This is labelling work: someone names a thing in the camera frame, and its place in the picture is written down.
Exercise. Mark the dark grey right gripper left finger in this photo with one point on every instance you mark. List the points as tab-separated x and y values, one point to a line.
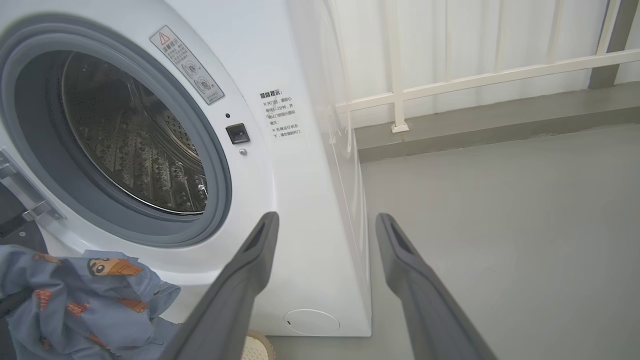
225	305

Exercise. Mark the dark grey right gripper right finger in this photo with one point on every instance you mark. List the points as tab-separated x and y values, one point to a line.
430	310

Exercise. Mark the blue cartoon print garment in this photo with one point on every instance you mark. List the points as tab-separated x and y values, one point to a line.
85	310

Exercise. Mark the white front-load washing machine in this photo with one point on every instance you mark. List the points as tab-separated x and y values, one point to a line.
300	200

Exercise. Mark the black door latch socket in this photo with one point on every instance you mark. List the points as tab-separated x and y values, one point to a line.
237	134

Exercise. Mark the perforated steel washer drum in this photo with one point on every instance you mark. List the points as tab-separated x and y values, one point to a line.
130	140

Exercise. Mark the metal door hinge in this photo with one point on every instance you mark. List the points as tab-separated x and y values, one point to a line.
25	195

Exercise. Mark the cream perforated laundry basket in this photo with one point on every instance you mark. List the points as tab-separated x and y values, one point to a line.
257	350

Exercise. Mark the round white filter cover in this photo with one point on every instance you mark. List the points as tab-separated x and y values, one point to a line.
311	321

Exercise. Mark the white metal railing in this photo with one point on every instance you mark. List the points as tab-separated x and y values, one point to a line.
450	82

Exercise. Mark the grey warning sticker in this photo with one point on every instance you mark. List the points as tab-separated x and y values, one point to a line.
187	65

